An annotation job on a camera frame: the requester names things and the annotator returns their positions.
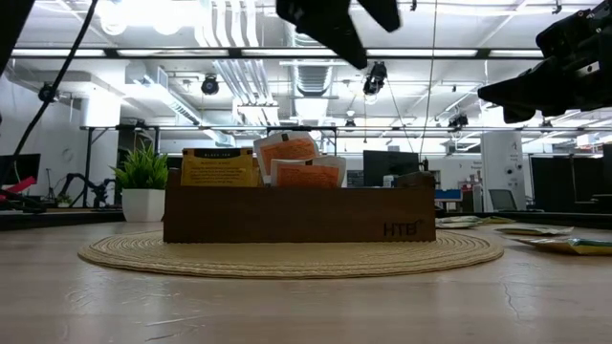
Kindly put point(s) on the white pillar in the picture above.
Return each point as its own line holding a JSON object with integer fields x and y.
{"x": 502, "y": 167}

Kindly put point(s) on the green yellow tea packet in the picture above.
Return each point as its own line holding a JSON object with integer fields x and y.
{"x": 456, "y": 225}
{"x": 569, "y": 246}
{"x": 502, "y": 220}
{"x": 478, "y": 220}
{"x": 456, "y": 219}
{"x": 535, "y": 231}

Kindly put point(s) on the black ceiling spotlight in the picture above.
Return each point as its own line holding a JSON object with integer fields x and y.
{"x": 48, "y": 92}
{"x": 458, "y": 120}
{"x": 375, "y": 79}
{"x": 209, "y": 85}

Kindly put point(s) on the red bar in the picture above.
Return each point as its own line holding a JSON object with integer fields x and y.
{"x": 19, "y": 185}

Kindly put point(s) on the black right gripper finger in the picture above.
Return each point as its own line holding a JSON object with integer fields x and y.
{"x": 518, "y": 86}
{"x": 518, "y": 103}

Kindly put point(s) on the black monitor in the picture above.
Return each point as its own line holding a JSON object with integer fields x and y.
{"x": 21, "y": 167}
{"x": 389, "y": 165}

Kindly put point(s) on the black partition wall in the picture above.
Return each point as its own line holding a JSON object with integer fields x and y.
{"x": 550, "y": 179}

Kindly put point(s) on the orange white tea packet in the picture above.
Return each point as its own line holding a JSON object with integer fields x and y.
{"x": 308, "y": 176}
{"x": 287, "y": 150}

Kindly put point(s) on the mango black tea packet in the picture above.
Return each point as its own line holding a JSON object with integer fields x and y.
{"x": 220, "y": 169}

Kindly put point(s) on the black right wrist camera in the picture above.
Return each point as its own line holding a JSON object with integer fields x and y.
{"x": 557, "y": 38}

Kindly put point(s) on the brown wooden tea box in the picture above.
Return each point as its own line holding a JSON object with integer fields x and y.
{"x": 296, "y": 215}

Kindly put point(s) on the silver ventilation duct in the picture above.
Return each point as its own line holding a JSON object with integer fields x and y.
{"x": 313, "y": 79}

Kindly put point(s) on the blue bin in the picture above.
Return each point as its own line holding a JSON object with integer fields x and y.
{"x": 447, "y": 195}

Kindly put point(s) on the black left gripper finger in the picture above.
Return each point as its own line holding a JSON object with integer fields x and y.
{"x": 380, "y": 13}
{"x": 325, "y": 26}

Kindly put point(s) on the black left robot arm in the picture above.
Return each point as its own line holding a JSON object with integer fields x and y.
{"x": 12, "y": 28}

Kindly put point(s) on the round woven placemat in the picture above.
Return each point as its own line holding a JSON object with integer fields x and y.
{"x": 287, "y": 263}

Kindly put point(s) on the green plant white pot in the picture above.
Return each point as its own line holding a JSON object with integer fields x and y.
{"x": 143, "y": 205}

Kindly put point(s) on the black background robot arm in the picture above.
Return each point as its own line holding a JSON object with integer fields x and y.
{"x": 98, "y": 191}

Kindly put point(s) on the grey office chair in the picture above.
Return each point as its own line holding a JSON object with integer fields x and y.
{"x": 503, "y": 199}

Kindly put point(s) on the long overhead light bar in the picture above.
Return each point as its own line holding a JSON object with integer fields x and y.
{"x": 268, "y": 52}

